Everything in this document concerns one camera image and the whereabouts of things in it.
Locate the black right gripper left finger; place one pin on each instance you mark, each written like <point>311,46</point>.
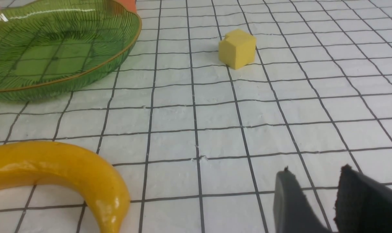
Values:
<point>292,212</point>

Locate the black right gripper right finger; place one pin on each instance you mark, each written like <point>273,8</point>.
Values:
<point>363,205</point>

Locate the yellow toy banana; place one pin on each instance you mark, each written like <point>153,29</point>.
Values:
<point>46,162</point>

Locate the white grid tablecloth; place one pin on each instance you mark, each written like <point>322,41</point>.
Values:
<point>199,143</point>

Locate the yellow foam cube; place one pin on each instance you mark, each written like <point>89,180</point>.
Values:
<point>237,49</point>

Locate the orange foam cube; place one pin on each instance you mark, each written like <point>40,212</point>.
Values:
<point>129,5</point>

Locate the green glass leaf plate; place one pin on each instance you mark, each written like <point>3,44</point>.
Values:
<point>51,47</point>

